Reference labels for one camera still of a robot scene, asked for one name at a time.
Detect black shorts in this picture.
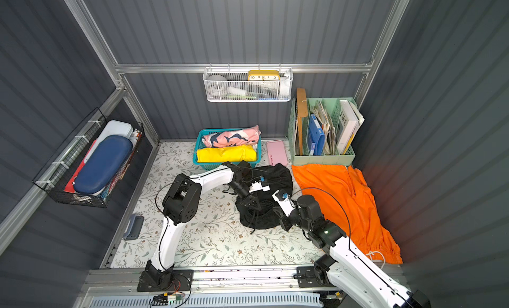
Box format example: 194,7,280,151
235,162,293,230

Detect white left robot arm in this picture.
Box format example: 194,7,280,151
147,162,270,274

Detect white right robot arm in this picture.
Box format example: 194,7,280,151
273,190,431,307

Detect orange shorts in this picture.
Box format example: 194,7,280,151
292,164,403,265

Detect roll of tape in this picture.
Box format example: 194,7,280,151
204,75,228,99

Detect yellow folded cloth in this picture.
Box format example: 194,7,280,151
196,146,258,163

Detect teal plastic basket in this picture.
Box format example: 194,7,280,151
192,128,263,171

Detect pink plastic case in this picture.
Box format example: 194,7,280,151
266,140,288,167

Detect pink patterned folded cloth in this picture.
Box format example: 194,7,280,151
201,125,261,148

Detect blue binder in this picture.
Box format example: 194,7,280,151
308,114,325,155

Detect mint green file organizer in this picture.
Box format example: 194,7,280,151
287,96,359,167

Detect white yellow book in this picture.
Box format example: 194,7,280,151
336,100,365,155

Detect yellow clock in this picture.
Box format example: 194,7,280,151
247,69,281,82

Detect grey blue stapler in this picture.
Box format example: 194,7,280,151
123,214,144,241

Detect navy blue oval case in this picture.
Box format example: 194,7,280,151
74,136,133,195

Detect white flat box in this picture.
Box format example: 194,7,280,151
83,120,133,163

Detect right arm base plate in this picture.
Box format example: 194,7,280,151
293,266,335,288

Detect aluminium front rail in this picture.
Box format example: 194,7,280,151
74,265,353,307

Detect white wire wall basket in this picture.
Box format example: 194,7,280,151
203,67,294,102

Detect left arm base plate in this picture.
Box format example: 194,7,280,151
137,270,194,293

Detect black wire side basket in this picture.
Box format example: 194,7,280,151
33,109,144,208

